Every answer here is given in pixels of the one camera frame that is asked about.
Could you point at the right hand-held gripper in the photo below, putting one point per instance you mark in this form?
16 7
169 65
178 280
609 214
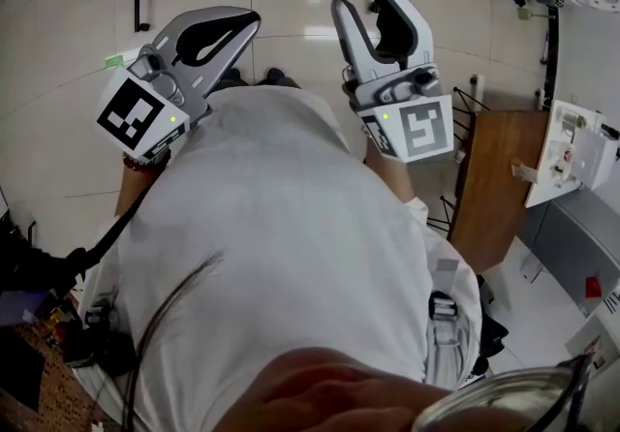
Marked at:
421 130

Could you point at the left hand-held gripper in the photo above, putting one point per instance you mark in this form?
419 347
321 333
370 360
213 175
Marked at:
133 113

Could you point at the person's right forearm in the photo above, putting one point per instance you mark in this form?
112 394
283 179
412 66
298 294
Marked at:
390 175

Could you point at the person's left forearm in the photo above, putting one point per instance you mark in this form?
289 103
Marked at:
132 190

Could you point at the person's black shoes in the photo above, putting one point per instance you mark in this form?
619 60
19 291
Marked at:
264 77

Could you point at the green floor tape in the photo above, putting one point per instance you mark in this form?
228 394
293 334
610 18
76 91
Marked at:
114 61

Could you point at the brown wooden table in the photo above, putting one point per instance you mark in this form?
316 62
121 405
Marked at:
494 183

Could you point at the person's white shirt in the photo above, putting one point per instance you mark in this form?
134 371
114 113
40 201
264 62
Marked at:
271 226

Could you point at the white counter with black edge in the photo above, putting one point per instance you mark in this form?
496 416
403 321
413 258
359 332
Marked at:
588 57

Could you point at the white panel with small parts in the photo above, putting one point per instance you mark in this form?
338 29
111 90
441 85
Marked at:
567 154

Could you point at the grey metal cabinet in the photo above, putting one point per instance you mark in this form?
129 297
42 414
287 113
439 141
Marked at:
576 246

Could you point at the black bag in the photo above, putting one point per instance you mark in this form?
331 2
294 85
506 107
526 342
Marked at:
34 275

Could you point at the small red tag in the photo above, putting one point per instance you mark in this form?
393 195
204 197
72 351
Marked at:
593 287

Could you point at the person's face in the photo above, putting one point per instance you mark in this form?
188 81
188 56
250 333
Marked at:
329 391

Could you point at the person's glasses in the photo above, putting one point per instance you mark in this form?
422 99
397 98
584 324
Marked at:
513 396

